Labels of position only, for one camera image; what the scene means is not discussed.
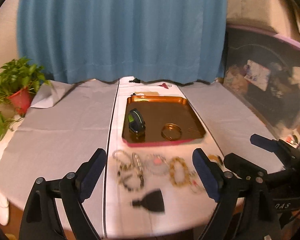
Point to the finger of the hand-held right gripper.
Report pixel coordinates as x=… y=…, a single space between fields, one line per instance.
x=240 y=165
x=262 y=141

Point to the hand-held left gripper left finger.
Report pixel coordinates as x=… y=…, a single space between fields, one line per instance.
x=95 y=170

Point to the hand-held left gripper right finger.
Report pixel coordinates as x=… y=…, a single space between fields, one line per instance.
x=205 y=172

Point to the gold tray with pink rim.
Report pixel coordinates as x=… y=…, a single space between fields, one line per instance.
x=162 y=115

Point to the clear storage bin purple lid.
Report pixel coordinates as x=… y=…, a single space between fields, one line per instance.
x=265 y=105

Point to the grey cloth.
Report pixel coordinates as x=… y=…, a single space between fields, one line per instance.
x=227 y=115
x=65 y=120

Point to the wide gold bangle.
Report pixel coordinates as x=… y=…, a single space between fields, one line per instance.
x=165 y=136

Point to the black flat plastic piece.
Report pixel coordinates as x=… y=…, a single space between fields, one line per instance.
x=153 y=201

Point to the black smartwatch with green stripe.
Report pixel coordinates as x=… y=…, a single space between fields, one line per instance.
x=135 y=121

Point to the white packet with blue print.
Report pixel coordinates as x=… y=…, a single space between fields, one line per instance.
x=258 y=73

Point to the small red clip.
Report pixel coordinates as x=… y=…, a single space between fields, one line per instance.
x=165 y=85

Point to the white rounded object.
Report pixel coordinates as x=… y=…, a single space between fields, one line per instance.
x=1 y=210

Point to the green plant in red pot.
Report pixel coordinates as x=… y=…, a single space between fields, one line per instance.
x=17 y=80

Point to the beige cloth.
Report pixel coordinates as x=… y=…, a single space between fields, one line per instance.
x=260 y=2

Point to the blue curtain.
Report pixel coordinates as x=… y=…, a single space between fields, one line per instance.
x=120 y=30

